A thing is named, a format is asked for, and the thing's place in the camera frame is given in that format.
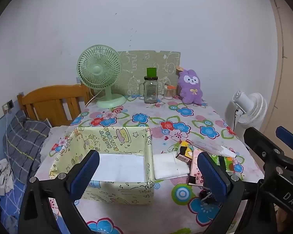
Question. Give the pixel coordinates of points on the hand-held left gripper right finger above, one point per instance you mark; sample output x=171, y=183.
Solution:
x=212, y=175

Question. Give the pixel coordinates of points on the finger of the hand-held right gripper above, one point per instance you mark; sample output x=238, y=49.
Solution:
x=261, y=141
x=286, y=135

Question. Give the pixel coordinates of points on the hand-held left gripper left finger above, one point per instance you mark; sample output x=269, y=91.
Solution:
x=87, y=173

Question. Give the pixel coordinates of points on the green tissue pack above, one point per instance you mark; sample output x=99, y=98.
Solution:
x=223, y=162

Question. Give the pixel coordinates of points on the pink booklet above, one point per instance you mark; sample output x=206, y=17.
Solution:
x=194, y=168

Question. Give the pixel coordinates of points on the clear plastic bag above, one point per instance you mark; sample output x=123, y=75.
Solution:
x=212, y=147

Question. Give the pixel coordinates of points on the yellow snack packet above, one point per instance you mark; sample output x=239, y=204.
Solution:
x=184, y=151

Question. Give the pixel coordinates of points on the white cloth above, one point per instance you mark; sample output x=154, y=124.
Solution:
x=1, y=175
x=168, y=167

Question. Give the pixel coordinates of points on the yellow printed storage box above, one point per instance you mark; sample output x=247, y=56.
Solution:
x=122, y=136

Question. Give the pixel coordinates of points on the white floor fan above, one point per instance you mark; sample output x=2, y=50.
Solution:
x=252, y=109

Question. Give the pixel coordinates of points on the grey plaid pillow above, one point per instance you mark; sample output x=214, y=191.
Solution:
x=26, y=139

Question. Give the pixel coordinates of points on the wooden headboard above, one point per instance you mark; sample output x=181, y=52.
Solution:
x=51, y=102

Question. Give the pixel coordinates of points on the white crumpled cloth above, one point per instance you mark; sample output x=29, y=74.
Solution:
x=1, y=175

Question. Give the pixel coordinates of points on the purple plush rabbit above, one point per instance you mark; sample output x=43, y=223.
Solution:
x=190, y=90

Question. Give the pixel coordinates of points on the blue checked bed sheet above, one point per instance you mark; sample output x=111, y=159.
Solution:
x=7, y=209

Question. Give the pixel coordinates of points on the cotton swab container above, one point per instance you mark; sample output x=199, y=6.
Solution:
x=168, y=93

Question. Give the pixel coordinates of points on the glass mug jar green lid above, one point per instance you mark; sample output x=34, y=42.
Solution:
x=150, y=90

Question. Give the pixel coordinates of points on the green desk fan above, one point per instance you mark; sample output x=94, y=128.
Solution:
x=98, y=68

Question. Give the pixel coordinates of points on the brown paper tag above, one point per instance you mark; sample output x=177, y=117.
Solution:
x=178, y=68

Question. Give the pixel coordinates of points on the green printed board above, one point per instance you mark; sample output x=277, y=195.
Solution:
x=141, y=63

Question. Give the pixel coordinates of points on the beige door frame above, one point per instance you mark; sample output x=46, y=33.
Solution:
x=288, y=65

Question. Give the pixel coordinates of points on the dark wall socket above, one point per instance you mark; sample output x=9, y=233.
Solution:
x=10, y=104

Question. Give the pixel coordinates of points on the white wall charger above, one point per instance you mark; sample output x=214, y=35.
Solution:
x=5, y=108

